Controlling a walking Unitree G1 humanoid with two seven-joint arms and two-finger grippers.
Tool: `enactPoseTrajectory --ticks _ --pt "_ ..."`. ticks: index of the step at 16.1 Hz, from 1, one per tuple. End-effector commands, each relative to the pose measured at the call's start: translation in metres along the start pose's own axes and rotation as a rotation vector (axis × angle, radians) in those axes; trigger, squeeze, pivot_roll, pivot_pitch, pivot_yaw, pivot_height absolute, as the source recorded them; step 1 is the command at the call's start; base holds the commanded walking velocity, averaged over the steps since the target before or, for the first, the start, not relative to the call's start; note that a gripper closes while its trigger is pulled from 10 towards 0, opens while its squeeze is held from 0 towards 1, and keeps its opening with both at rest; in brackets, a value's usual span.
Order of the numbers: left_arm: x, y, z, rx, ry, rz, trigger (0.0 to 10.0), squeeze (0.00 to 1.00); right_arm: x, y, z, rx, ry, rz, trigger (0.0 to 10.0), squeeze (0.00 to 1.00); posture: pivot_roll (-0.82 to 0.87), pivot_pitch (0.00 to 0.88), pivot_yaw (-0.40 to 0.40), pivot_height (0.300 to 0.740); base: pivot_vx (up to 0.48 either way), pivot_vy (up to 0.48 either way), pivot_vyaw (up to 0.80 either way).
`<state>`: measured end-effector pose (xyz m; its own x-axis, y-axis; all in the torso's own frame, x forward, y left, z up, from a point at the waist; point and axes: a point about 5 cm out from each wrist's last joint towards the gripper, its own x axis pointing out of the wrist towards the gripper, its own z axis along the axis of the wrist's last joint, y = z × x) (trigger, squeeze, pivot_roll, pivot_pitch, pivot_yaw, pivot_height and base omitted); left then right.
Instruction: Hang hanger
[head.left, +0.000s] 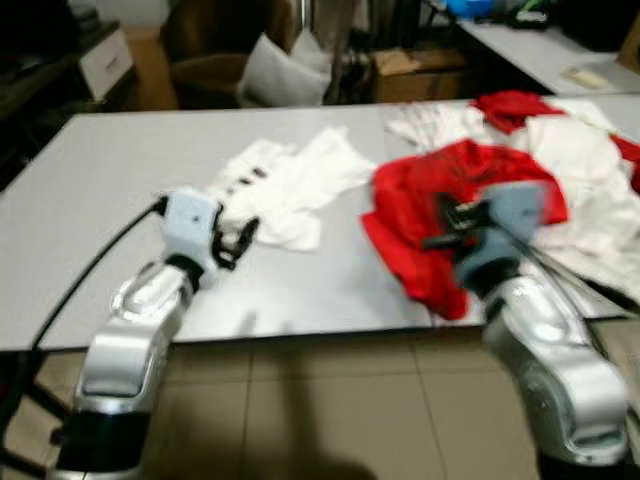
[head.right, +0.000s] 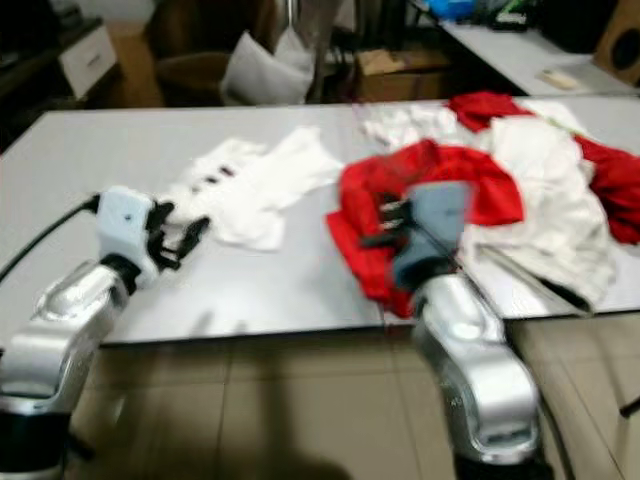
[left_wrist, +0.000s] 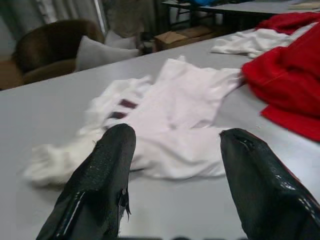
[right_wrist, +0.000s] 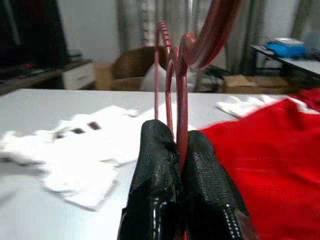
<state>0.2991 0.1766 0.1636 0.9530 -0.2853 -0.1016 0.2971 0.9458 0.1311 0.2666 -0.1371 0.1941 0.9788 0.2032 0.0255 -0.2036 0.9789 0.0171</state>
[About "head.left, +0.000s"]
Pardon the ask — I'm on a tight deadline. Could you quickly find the patterned grey curtain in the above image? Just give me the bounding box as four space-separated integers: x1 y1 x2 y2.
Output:
295 0 361 51

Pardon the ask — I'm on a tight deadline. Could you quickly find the large red garment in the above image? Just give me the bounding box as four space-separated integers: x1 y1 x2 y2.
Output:
360 140 569 321

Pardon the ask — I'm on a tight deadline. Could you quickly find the wooden loudspeaker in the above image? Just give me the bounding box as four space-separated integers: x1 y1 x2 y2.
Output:
620 20 640 71

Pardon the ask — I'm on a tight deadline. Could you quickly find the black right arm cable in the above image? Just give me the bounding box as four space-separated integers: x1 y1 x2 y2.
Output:
498 222 640 313

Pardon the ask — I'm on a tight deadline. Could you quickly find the white black-striped garment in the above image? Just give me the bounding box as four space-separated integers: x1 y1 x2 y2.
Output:
208 127 379 253

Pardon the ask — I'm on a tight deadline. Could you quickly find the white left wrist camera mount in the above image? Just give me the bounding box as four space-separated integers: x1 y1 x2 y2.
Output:
162 188 223 276

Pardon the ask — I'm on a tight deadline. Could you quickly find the brown cardboard box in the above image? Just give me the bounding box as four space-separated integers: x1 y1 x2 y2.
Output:
372 48 471 103

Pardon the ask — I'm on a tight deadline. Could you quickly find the brown leather armchair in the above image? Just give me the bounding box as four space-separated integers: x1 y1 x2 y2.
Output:
160 0 301 109

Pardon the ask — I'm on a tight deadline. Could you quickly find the small red garment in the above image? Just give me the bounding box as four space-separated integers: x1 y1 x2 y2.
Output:
470 90 566 136

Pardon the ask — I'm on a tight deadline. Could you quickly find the large white garment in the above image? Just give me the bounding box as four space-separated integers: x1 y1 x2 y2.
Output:
520 115 640 301

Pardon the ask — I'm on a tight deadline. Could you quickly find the dark red garment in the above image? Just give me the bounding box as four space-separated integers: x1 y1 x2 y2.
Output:
610 135 640 196

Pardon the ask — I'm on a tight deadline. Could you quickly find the grey pillow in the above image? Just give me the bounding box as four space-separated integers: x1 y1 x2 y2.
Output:
237 33 333 109

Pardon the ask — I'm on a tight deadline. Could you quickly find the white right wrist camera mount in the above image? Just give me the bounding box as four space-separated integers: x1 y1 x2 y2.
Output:
455 182 546 296

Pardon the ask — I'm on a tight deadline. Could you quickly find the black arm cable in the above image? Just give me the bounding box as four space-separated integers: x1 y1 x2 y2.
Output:
0 195 169 431
498 222 640 313

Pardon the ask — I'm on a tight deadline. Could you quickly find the blue plastic item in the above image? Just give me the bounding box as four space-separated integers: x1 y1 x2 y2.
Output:
445 0 496 19

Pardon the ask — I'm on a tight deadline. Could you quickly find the white remote control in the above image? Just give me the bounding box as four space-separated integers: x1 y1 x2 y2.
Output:
562 67 609 91

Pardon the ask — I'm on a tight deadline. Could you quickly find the long grey desk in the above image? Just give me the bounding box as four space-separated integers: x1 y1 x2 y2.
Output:
455 15 640 96

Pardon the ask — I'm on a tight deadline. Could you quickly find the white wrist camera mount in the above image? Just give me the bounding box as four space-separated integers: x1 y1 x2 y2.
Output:
455 182 546 296
162 188 223 276

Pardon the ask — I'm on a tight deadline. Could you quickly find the crumpled white shirt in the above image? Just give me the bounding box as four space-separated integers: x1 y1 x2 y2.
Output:
385 103 501 156

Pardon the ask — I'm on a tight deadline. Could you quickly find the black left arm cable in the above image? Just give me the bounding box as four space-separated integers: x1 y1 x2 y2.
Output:
0 195 169 431

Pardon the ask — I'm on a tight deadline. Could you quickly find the white drawer unit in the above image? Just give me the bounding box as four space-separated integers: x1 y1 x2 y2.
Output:
78 28 136 101

